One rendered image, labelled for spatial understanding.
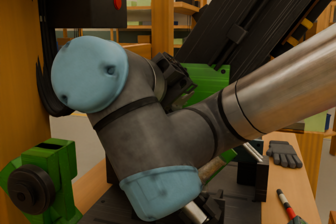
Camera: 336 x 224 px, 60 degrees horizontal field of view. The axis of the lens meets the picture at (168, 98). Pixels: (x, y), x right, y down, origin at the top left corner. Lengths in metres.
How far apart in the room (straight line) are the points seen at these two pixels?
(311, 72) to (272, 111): 0.06
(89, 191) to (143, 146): 0.67
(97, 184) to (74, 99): 0.70
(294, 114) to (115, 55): 0.19
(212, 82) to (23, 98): 0.39
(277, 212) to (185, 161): 0.56
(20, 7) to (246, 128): 0.47
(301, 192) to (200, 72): 0.47
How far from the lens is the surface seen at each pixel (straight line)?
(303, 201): 0.90
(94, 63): 0.28
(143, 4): 9.59
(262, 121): 0.34
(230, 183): 0.92
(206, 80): 0.66
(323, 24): 3.10
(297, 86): 0.31
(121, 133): 0.28
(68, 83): 0.29
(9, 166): 0.53
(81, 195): 0.92
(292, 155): 1.13
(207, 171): 0.63
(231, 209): 0.81
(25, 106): 0.64
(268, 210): 0.83
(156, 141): 0.28
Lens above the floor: 1.35
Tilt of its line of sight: 14 degrees down
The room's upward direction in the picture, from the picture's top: straight up
